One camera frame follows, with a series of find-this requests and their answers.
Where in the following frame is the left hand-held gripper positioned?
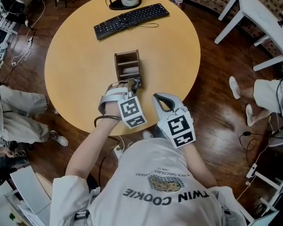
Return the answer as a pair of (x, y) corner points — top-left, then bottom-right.
(98, 80), (148, 129)

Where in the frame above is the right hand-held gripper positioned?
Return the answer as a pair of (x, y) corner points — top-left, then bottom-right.
(152, 93), (197, 149)

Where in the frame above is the small dark object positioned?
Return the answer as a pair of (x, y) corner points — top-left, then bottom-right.
(131, 78), (142, 90)

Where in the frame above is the brown wooden organizer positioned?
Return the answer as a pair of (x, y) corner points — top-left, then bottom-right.
(114, 49), (143, 89)

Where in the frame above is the person's left forearm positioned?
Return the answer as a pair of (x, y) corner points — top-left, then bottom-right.
(65, 115), (122, 182)

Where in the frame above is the person's right forearm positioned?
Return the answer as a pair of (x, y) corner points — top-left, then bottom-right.
(180, 145), (218, 188)

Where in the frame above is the person's left hand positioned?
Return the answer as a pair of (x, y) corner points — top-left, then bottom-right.
(105, 82), (129, 118)

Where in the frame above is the yellow round table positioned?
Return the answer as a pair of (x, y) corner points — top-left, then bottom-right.
(44, 0), (201, 136)

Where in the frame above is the person's white printed t-shirt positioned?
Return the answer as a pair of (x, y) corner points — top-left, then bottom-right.
(50, 137), (248, 226)

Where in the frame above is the black keyboard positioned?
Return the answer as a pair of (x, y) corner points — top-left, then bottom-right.
(93, 3), (170, 41)

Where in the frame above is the white side table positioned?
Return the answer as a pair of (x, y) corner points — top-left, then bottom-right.
(214, 0), (283, 72)

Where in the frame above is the white cardboard box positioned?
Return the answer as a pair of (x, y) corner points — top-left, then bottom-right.
(10, 166), (52, 215)

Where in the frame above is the white slatted bench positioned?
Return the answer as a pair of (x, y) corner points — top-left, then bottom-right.
(0, 14), (19, 80)

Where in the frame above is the black bag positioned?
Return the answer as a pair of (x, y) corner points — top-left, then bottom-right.
(0, 0), (26, 24)

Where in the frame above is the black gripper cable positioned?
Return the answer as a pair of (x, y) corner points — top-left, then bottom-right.
(93, 115), (122, 188)

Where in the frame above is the black keyboard cable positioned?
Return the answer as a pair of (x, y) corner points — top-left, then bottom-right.
(126, 22), (160, 30)

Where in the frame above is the black power adapter with cable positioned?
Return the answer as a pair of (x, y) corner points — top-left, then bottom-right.
(239, 131), (258, 165)

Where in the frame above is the white frame table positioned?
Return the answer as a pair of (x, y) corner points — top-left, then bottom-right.
(246, 160), (283, 226)

